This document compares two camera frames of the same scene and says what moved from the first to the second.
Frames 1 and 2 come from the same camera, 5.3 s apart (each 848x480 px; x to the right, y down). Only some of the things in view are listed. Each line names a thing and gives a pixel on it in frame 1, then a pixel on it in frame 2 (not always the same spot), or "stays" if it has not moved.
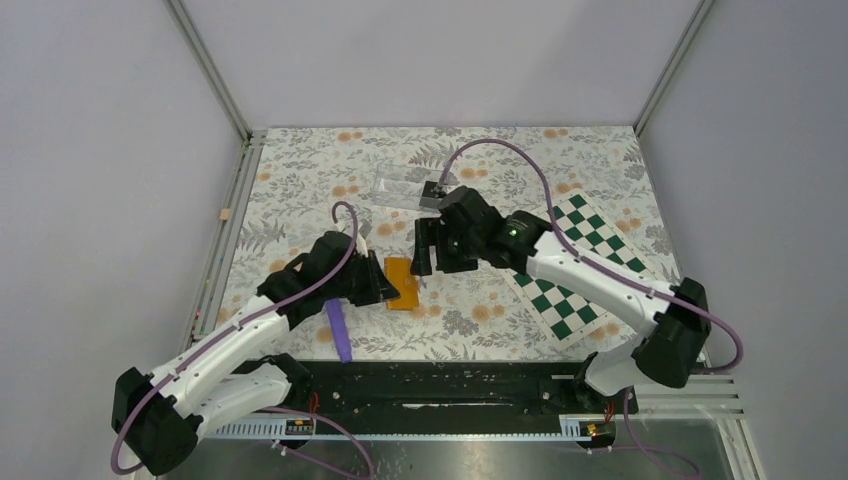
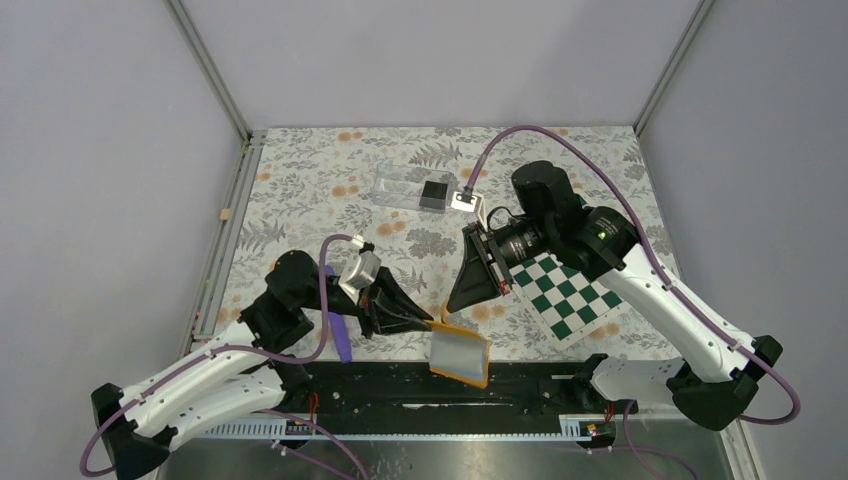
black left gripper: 379,287 → 379,305
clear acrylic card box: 402,185 stays
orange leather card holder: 398,271 → 458,352
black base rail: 449,389 stays
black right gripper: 431,232 → 480,276
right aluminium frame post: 672,66 stays
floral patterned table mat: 585,193 stays
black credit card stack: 429,197 stays
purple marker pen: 340,329 stays
